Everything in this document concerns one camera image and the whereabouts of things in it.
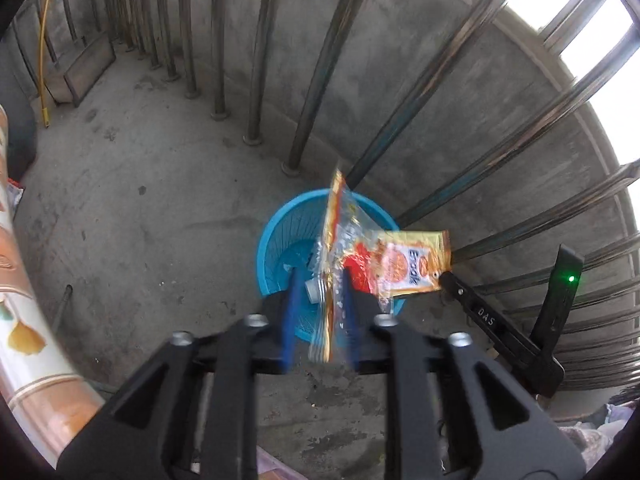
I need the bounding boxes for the blue plastic basket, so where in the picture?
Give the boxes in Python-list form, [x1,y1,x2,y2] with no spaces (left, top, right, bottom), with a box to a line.
[256,189,408,343]

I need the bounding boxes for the yellow hose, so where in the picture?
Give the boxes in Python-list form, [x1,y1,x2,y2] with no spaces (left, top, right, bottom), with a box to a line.
[39,0,58,128]

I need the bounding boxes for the dark cloth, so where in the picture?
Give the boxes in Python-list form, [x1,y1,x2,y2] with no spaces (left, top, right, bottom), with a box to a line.
[0,35,38,181]

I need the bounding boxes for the yellow snack packet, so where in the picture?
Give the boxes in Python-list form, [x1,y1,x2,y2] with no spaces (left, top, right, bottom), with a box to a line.
[367,230,452,297]

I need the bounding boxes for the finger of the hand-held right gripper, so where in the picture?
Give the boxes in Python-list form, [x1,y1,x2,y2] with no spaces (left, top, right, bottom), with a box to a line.
[439,271,508,346]

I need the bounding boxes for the white plastic scrap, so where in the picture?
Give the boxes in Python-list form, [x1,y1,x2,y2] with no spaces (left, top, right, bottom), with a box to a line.
[282,247,327,306]

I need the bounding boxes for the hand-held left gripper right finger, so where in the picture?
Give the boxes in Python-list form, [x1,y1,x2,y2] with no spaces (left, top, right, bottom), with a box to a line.
[340,267,587,480]

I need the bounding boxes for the pile of clothes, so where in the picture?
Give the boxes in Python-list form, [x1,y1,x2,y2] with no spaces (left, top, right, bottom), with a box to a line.
[555,385,640,471]

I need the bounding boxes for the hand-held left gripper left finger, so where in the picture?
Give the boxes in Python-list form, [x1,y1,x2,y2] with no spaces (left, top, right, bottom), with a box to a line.
[55,267,307,480]

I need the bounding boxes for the metal railing bars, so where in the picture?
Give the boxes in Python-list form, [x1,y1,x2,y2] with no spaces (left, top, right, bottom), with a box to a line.
[10,0,640,391]

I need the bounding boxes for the leaf patterned tablecloth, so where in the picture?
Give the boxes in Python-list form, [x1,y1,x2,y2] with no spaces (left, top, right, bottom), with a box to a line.
[0,105,106,466]

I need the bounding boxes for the clear orange snack wrapper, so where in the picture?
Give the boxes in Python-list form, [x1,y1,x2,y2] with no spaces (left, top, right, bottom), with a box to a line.
[309,169,396,363]

